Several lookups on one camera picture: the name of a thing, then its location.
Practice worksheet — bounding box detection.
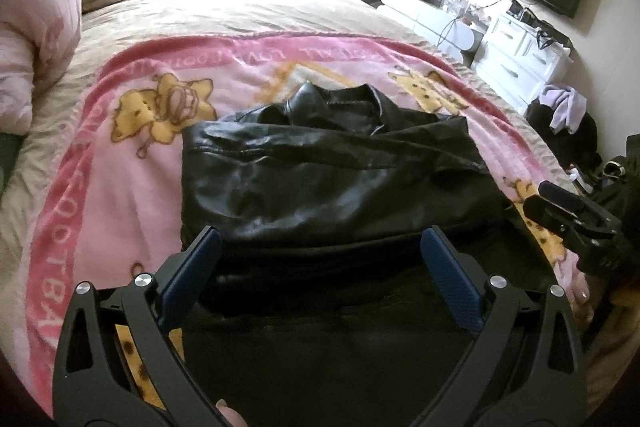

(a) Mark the person's right hand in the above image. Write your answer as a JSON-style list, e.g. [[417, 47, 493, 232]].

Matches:
[[570, 268, 601, 323]]

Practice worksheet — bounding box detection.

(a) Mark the bed with beige sheet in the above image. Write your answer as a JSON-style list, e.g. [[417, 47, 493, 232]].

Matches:
[[0, 0, 581, 258]]

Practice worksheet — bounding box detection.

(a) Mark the black clothes heap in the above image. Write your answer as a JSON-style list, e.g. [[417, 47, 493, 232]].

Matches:
[[525, 97, 601, 168]]

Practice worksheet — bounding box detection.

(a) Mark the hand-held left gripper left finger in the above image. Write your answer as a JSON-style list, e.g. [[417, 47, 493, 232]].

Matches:
[[52, 227, 223, 427]]

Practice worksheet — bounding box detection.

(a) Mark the pink printed blanket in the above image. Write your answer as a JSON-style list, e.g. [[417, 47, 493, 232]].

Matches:
[[25, 34, 601, 418]]

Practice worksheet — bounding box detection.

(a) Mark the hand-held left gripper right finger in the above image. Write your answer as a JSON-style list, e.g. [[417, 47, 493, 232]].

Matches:
[[420, 227, 586, 427]]

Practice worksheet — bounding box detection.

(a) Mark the person's left hand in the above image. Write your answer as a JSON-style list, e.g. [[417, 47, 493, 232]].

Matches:
[[215, 399, 248, 427]]

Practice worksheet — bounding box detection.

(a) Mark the pink duvet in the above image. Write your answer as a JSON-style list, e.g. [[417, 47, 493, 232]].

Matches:
[[0, 0, 83, 138]]

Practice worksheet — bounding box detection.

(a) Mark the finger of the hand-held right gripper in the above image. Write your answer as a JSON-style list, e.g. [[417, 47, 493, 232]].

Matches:
[[537, 181, 586, 214], [522, 197, 577, 240]]

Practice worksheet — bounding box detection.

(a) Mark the white vanity table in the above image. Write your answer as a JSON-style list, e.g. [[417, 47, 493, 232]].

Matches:
[[352, 0, 488, 68]]

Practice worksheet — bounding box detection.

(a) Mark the white chest of drawers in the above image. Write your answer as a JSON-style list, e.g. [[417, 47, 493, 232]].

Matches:
[[472, 9, 573, 115]]

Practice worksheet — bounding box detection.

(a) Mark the black leather jacket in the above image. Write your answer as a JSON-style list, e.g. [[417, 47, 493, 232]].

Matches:
[[177, 82, 558, 427]]

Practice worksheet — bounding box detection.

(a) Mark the lilac garment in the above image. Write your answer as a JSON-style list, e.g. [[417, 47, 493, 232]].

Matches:
[[542, 84, 588, 135]]

